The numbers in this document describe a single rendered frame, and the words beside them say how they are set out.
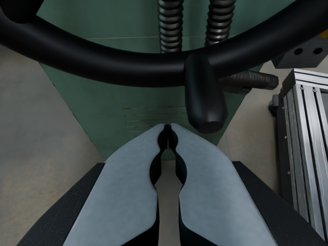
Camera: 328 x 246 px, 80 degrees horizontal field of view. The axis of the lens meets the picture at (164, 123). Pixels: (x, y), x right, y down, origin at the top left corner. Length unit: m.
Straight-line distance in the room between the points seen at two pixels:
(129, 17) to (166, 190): 0.64
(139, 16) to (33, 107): 0.91
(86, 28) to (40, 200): 0.71
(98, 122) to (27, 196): 0.49
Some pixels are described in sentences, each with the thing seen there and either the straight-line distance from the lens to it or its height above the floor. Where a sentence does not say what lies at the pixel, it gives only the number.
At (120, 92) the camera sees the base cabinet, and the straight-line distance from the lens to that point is 0.46.
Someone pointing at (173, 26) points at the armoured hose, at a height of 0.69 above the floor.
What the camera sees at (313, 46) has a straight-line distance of 0.43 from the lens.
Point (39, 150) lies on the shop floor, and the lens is 1.02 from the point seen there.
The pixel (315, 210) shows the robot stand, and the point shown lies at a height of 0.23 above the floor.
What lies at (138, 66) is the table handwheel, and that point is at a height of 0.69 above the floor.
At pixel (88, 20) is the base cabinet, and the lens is 0.36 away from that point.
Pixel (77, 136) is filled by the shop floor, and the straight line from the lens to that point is 0.97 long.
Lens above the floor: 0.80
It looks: 58 degrees down
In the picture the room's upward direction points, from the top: 2 degrees clockwise
